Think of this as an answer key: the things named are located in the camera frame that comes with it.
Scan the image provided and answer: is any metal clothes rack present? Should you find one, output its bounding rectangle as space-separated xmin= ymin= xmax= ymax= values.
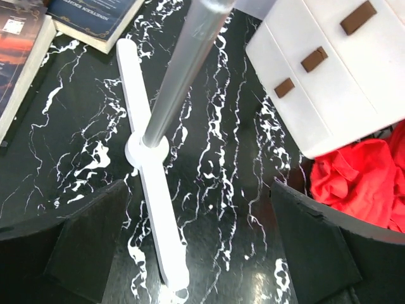
xmin=116 ymin=1 xmax=235 ymax=291

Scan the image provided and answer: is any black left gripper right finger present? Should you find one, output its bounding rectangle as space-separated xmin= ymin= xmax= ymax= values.
xmin=271 ymin=182 xmax=362 ymax=303

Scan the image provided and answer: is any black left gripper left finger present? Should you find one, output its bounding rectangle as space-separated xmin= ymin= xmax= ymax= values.
xmin=44 ymin=180 xmax=129 ymax=303

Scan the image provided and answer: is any red garment on table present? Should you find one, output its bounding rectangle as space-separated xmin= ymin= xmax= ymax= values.
xmin=310 ymin=122 xmax=404 ymax=232

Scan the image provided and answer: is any white drawer unit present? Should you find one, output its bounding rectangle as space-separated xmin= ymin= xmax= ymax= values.
xmin=246 ymin=1 xmax=404 ymax=159

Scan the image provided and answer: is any orange sunset cover book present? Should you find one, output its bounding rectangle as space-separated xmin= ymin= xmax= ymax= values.
xmin=1 ymin=1 xmax=56 ymax=140

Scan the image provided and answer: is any blue cover book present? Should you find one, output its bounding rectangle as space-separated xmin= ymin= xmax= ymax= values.
xmin=47 ymin=0 xmax=144 ymax=54

